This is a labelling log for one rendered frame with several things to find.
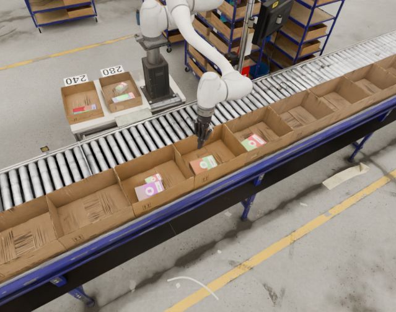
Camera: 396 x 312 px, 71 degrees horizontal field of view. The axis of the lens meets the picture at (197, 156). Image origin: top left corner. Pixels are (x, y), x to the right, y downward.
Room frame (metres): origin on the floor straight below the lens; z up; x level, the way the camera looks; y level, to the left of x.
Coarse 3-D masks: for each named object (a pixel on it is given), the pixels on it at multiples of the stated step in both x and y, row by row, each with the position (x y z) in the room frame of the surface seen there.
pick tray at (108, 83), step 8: (128, 72) 2.16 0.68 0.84; (104, 80) 2.06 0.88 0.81; (112, 80) 2.09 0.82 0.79; (120, 80) 2.12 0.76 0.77; (128, 80) 2.14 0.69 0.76; (104, 88) 2.02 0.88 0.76; (112, 88) 2.02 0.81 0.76; (128, 88) 2.03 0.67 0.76; (136, 88) 1.95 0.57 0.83; (112, 96) 1.91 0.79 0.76; (136, 96) 1.93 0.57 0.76; (112, 104) 1.71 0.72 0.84; (120, 104) 1.74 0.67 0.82; (128, 104) 1.77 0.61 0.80; (136, 104) 1.80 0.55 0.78; (112, 112) 1.70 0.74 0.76
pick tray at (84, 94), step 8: (64, 88) 1.89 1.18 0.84; (72, 88) 1.92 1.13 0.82; (80, 88) 1.95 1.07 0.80; (88, 88) 1.97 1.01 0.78; (64, 96) 1.88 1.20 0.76; (72, 96) 1.88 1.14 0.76; (80, 96) 1.89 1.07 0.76; (88, 96) 1.89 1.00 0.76; (96, 96) 1.90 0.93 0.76; (64, 104) 1.72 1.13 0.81; (72, 104) 1.78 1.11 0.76; (80, 104) 1.78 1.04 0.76; (88, 104) 1.79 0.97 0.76; (96, 104) 1.80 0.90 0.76; (72, 112) 1.68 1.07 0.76; (88, 112) 1.61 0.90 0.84; (96, 112) 1.64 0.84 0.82; (72, 120) 1.55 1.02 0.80; (80, 120) 1.58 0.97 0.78; (88, 120) 1.60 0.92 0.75
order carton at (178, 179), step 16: (128, 160) 0.99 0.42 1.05; (144, 160) 1.04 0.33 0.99; (160, 160) 1.10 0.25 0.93; (176, 160) 1.10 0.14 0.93; (128, 176) 0.97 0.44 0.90; (144, 176) 0.99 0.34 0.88; (176, 176) 1.00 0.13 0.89; (192, 176) 0.90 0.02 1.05; (128, 192) 0.87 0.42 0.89; (160, 192) 0.78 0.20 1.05; (176, 192) 0.84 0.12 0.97; (144, 208) 0.73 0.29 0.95
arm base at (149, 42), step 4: (140, 36) 1.97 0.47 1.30; (144, 36) 1.94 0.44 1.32; (160, 36) 1.97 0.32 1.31; (136, 40) 1.95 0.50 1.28; (140, 40) 1.94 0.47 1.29; (144, 40) 1.94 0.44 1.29; (148, 40) 1.93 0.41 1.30; (152, 40) 1.93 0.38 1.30; (156, 40) 1.94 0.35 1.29; (160, 40) 1.96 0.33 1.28; (164, 40) 1.97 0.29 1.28; (144, 44) 1.92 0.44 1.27; (148, 44) 1.91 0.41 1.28; (152, 44) 1.92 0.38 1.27; (156, 44) 1.94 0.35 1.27
